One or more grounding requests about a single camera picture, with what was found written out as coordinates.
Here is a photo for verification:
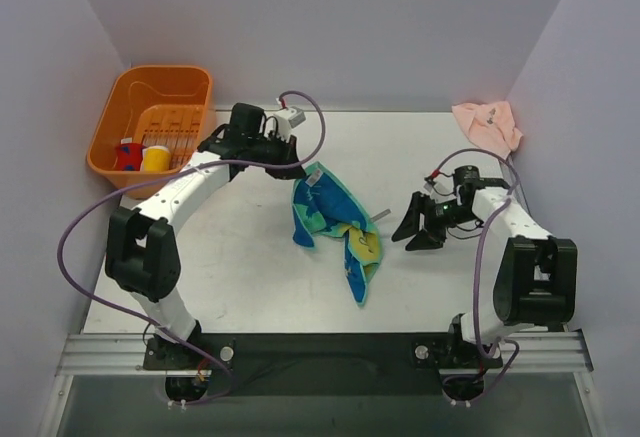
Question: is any green blue yellow towel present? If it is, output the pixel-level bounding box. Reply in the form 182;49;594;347
291;162;384;307

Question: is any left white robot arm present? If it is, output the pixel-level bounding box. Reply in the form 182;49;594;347
105;103;306;369

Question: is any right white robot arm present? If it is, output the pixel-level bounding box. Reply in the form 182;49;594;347
391;165;578;367

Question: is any small grey metal piece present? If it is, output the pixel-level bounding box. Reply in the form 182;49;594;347
371;209;391;222

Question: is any yellow rolled towel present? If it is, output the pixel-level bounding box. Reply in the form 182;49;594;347
140;145;172;172

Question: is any orange plastic basket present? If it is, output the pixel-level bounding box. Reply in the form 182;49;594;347
87;65;216;189

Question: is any pink crumpled towel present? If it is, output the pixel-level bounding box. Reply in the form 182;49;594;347
451;101;523;159

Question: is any red rolled towel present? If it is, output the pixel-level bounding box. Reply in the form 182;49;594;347
115;140;145;172

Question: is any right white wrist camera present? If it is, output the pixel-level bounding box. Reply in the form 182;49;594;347
424;177;443;195

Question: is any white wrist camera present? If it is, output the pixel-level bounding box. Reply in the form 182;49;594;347
273;107;306;141
424;177;443;195

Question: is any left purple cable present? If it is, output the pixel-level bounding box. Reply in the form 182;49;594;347
57;90;329;405

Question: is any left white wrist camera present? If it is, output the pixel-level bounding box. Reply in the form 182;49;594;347
273;107;306;141

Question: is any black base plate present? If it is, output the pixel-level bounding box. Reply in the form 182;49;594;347
152;333;488;397

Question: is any aluminium frame rail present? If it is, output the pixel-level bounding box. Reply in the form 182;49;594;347
56;330;593;376

